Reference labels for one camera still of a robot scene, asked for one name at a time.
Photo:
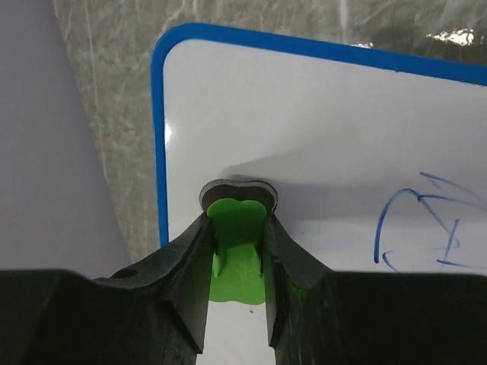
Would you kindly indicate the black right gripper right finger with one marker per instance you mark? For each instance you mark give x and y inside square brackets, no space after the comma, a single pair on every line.
[319,316]

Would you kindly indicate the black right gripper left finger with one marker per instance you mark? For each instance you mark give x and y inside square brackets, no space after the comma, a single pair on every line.
[151,312]

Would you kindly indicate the green whiteboard eraser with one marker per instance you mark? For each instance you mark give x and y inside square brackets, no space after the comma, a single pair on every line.
[238,211]

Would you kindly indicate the blue framed whiteboard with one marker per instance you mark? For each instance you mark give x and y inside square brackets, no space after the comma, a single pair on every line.
[378,158]

